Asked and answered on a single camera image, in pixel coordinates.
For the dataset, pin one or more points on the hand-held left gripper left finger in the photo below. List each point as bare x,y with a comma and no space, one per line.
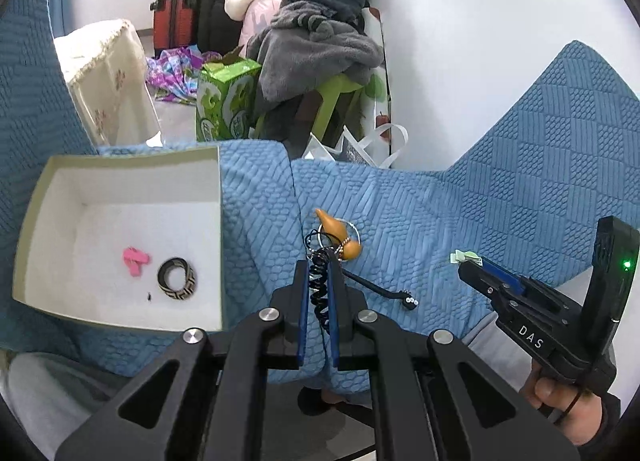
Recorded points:
301,316

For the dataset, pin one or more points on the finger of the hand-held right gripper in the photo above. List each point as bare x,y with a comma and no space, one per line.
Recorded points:
502,277
480,282

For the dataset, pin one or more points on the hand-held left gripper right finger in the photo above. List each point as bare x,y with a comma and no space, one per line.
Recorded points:
333,321

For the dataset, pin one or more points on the pale green hair clip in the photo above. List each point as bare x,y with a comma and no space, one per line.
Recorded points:
462,257

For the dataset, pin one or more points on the black patterned bangle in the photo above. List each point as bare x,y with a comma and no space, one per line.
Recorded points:
191,281

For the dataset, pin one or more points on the pink hair clip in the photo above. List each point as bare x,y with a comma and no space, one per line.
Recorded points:
134,258

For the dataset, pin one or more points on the pale green cardboard box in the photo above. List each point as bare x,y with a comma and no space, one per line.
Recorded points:
100,221

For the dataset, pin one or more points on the person's right hand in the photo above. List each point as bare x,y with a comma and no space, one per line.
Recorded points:
575,416

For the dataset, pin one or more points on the person's grey trouser leg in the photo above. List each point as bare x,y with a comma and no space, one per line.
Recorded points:
45,391
505,356

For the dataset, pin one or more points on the blue textured sofa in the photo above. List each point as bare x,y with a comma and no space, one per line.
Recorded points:
425,221

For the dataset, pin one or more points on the white carrier bag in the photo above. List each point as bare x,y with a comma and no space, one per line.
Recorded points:
315,148

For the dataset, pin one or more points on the white leaf print paper bag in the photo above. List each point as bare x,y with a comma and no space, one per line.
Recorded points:
381,91

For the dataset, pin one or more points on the green printed carton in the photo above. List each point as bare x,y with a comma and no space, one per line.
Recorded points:
225,101

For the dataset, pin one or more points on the green plastic stool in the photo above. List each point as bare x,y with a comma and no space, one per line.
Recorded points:
340,83

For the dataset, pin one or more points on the grey fleece garment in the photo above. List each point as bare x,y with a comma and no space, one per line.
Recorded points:
310,41

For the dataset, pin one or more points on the purple floral cloth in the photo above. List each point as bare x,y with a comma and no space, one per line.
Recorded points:
175,71

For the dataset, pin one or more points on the pink blanket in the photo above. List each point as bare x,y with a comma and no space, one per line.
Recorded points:
260,16

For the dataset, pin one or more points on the beige lace cloth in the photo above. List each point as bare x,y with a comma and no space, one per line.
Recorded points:
110,76

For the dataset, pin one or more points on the black suitcase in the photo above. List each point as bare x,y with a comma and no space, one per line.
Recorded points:
215,16

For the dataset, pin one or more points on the red suitcase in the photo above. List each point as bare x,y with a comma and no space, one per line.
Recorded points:
172,26

